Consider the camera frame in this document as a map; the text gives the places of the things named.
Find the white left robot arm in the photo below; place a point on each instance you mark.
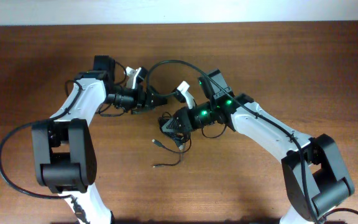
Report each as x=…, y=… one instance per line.
x=64, y=156

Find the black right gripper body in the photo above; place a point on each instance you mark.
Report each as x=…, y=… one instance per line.
x=200, y=115

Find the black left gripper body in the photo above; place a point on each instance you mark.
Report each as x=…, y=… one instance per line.
x=142, y=104

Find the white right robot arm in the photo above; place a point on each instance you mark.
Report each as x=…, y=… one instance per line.
x=315, y=175

